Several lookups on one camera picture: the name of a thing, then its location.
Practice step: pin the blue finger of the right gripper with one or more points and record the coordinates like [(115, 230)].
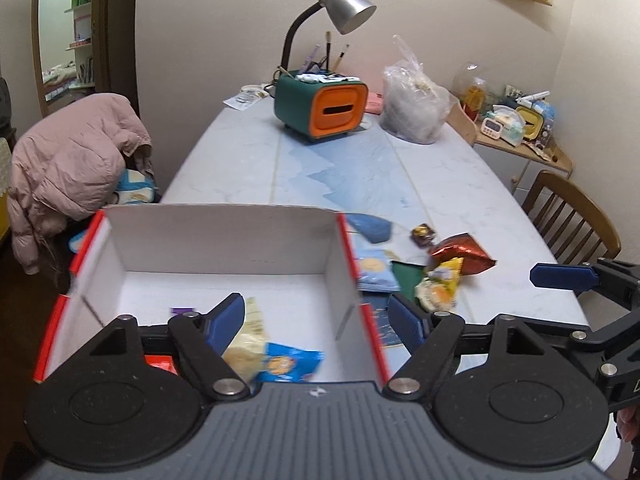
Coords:
[(558, 276)]

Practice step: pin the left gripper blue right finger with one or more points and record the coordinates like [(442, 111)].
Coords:
[(410, 322)]

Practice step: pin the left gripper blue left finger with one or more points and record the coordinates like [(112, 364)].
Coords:
[(224, 322)]

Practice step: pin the egg yolk pastry packet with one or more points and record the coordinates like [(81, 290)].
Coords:
[(436, 295)]

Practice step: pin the cream white snack packet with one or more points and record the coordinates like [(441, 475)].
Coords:
[(247, 350)]

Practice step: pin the dark green snack packet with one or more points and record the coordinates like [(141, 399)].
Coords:
[(408, 275)]

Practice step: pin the light blue sun snack packet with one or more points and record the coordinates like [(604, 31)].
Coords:
[(373, 266)]

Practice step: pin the white blue printed packet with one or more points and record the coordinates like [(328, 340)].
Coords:
[(282, 363)]

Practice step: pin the red foil snack bag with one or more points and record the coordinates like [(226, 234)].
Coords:
[(475, 259)]

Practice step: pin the brown gold chocolate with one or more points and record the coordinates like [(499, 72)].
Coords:
[(423, 235)]

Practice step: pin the purple candy wrapper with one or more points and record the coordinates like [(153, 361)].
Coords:
[(182, 310)]

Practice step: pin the yellow snack packet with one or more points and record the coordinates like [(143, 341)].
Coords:
[(447, 275)]

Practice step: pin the red fried snack bag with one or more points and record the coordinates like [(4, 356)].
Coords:
[(165, 363)]

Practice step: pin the clear plastic bag of snacks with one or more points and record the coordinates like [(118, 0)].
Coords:
[(414, 107)]

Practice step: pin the brown wooden chair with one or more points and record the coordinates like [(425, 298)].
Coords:
[(574, 227)]

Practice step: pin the red white cardboard box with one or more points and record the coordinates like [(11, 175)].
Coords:
[(296, 262)]

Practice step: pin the white wooden cabinet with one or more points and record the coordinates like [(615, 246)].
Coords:
[(516, 168)]

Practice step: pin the yellow tissue box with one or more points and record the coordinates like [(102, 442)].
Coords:
[(533, 122)]

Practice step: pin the white digital timer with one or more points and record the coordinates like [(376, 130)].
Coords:
[(491, 128)]

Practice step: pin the orange drink bottle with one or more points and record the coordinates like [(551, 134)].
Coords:
[(474, 98)]

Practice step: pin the pink padded jacket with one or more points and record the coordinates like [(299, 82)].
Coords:
[(68, 165)]

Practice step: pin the pink notebook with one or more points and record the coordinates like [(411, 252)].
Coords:
[(374, 103)]

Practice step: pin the green orange tissue box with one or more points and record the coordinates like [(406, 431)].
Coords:
[(319, 106)]

